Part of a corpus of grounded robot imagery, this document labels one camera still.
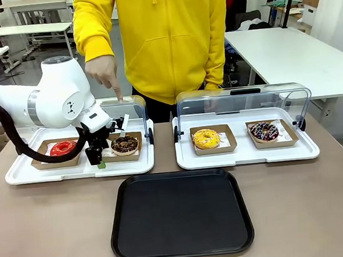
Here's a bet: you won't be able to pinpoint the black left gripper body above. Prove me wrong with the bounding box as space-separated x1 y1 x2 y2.
81 117 123 157

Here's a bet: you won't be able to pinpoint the cardboard tray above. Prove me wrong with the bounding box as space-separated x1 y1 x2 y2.
28 136 84 172
189 123 238 157
98 130 145 165
244 117 301 151

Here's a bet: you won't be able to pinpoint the person's left forearm yellow sleeve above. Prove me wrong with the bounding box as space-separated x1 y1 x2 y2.
199 31 232 87

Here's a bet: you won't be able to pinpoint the person's right forearm yellow sleeve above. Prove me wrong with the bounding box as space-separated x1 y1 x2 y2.
70 0 123 65

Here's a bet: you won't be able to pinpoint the cardboard tray under red donut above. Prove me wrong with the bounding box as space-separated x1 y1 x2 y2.
28 136 84 172

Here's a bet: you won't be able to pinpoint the white display tray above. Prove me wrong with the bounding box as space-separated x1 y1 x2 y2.
1 117 158 187
172 102 321 172

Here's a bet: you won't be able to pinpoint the chocolate sprinkled donut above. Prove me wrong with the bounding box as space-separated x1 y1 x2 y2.
110 134 140 158

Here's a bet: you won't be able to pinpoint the red glazed donut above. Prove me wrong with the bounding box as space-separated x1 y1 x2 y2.
48 140 79 158

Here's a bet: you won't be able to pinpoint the black plastic serving tray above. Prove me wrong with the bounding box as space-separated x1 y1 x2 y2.
104 164 257 257

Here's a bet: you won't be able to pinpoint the yellow sprinkled donut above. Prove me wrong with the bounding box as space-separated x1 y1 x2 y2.
192 127 222 151

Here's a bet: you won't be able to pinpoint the cardboard tray under yellow donut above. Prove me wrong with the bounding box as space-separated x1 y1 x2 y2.
189 123 238 157

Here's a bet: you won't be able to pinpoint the dark purple sprinkled donut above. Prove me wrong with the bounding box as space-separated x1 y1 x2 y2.
248 121 281 145

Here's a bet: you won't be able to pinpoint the cardboard tray under purple donut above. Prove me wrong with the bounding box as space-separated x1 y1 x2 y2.
244 117 301 151

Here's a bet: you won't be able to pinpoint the person's right hand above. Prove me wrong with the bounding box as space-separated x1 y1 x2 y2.
84 52 125 107

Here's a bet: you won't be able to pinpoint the person's left hand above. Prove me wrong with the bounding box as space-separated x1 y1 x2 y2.
204 81 221 92

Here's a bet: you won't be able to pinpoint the clear plastic display lid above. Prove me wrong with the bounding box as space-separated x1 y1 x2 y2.
97 93 155 150

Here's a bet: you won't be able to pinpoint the black trousers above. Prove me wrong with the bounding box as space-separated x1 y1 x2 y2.
130 79 211 126

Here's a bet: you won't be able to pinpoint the yellow hoodie torso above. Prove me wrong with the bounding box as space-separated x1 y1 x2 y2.
98 0 238 111

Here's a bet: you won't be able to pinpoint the white desk with metal legs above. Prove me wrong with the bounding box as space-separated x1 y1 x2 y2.
0 20 78 67

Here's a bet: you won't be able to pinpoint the white workbench with shelf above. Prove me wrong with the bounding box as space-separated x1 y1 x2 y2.
8 0 83 56

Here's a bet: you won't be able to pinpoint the bags under side table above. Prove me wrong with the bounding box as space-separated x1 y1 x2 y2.
223 41 252 89

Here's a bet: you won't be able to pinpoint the white cloth on chair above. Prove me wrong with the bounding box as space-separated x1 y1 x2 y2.
238 16 273 32

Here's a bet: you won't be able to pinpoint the large white side table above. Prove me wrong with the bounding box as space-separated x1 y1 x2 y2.
223 20 343 109

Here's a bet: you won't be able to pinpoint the white storage box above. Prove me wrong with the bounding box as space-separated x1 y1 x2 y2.
300 1 318 27

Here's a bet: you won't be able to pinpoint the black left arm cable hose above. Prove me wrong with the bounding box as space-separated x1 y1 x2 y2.
0 86 92 169

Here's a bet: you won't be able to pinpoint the clear lid with black handle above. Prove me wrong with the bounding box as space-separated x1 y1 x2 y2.
170 79 316 145

